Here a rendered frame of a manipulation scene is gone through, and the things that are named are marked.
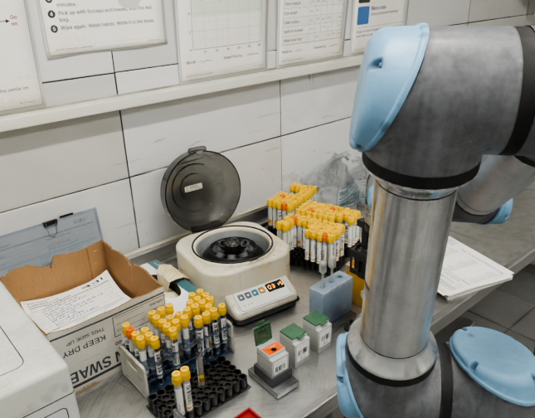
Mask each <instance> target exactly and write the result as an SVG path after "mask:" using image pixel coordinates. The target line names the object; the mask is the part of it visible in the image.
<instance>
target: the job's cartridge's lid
mask: <svg viewBox="0 0 535 418"><path fill-rule="evenodd" d="M257 323H258V326H257V327H255V328H253V330H254V337H255V345H256V346H259V345H261V344H263V343H266V342H268V340H270V339H272V332H271V326H270V320H269V321H267V322H265V320H264V319H262V320H261V321H259V322H257Z"/></svg>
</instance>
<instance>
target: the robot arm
mask: <svg viewBox="0 0 535 418"><path fill-rule="evenodd" d="M349 145H350V147H351V148H352V149H356V150H357V151H358V152H360V153H362V164H363V166H364V168H365V169H366V191H365V211H364V218H359V219H357V226H359V227H361V228H362V242H360V243H358V244H356V246H355V247H353V248H352V249H350V268H349V272H351V273H353V274H355V275H357V277H359V278H361V279H364V280H365V281H364V290H362V291H361V297H362V315H361V317H360V318H358V319H357V320H356V321H355V322H354V323H353V324H352V326H351V328H350V329H349V332H346V333H341V334H339V335H338V338H337V344H336V377H337V393H338V405H339V409H340V411H341V412H342V414H343V415H344V416H345V417H347V418H533V417H534V412H535V357H534V355H533V354H532V353H531V352H530V351H529V350H528V349H527V348H526V347H525V346H524V345H522V344H521V343H520V342H518V341H516V340H515V339H513V338H511V337H509V336H508V335H506V334H504V333H501V332H499V331H496V330H493V329H490V328H483V327H464V328H462V329H458V330H457V331H455V333H454V334H453V335H452V336H451V338H450V341H449V342H440V341H436V340H435V337H434V335H433V334H432V332H431V331H430V324H431V320H432V315H433V311H434V307H435V299H436V295H437V291H438V287H439V282H440V275H441V271H442V266H443V262H444V258H445V251H446V246H447V242H448V238H449V233H450V226H451V222H468V223H478V224H480V225H488V224H501V223H504V222H506V220H507V219H508V216H509V214H510V213H511V211H512V206H513V197H514V196H516V195H517V194H518V193H520V192H521V191H522V190H523V189H524V188H526V187H527V186H529V185H530V184H531V183H533V182H534V181H535V26H530V25H527V26H524V27H513V26H428V24H427V23H418V24H416V25H415V26H398V27H383V28H381V29H379V30H377V31H376V32H374V33H373V34H372V36H371V37H370V39H369V40H368V42H367V45H366V48H365V51H364V54H363V58H362V64H361V67H360V71H359V76H358V79H357V87H356V92H355V96H354V101H353V112H352V117H351V123H350V130H349ZM359 247H362V248H359ZM353 257H354V268H353V267H352V263H353Z"/></svg>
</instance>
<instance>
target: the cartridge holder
mask: <svg viewBox="0 0 535 418"><path fill-rule="evenodd" d="M248 374H249V375H250V376H251V377H253V378H254V379H255V380H256V381H257V382H259V383H260V384H261V385H262V386H263V387H264V388H265V389H266V390H267V391H268V392H270V393H271V394H272V395H273V396H274V397H276V398H277V399H279V398H281V397H282V396H283V395H285V394H287V393H288V392H290V391H292V390H294V389H295V388H296V387H297V386H299V380H298V379H296V378H295V377H293V376H292V367H291V366H290V365H289V367H288V368H287V369H285V370H283V371H282V372H280V373H278V374H277V375H275V376H273V377H272V376H271V375H270V374H268V373H267V372H266V371H265V370H263V369H262V368H261V367H259V366H258V365H257V363H255V364H254V366H253V367H251V368H249V369H248Z"/></svg>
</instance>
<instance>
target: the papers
mask: <svg viewBox="0 0 535 418"><path fill-rule="evenodd" d="M511 274H514V273H513V272H512V271H510V270H508V269H506V268H504V267H503V266H501V265H499V264H497V263H496V262H494V261H492V260H491V259H489V258H487V257H485V256H484V255H481V254H480V253H479V252H477V251H475V250H473V249H471V248H469V247H468V246H467V245H464V244H462V243H461V242H459V241H457V240H455V239H454V238H452V237H450V236H449V238H448V242H447V246H446V251H445V258H444V262H443V266H442V271H441V275H440V282H439V287H438V291H437V293H439V294H440V295H442V296H443V297H445V298H446V299H448V300H449V299H453V298H456V297H459V296H461V295H465V294H469V293H472V292H474V291H477V290H480V289H485V288H488V287H490V286H493V285H496V284H501V283H503V282H506V281H509V280H511V279H513V275H511Z"/></svg>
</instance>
